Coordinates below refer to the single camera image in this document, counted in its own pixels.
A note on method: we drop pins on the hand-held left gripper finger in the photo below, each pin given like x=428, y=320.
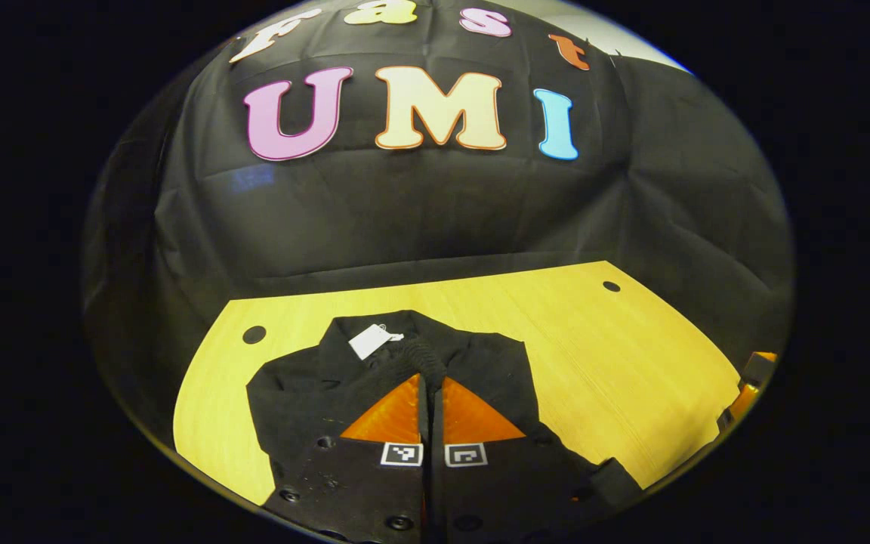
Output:
x=436, y=423
x=424, y=415

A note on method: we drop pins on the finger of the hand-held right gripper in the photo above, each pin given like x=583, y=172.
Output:
x=754, y=374

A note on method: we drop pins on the black jacket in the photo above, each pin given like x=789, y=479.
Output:
x=306, y=385

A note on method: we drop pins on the black backdrop cloth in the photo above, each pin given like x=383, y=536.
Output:
x=420, y=211

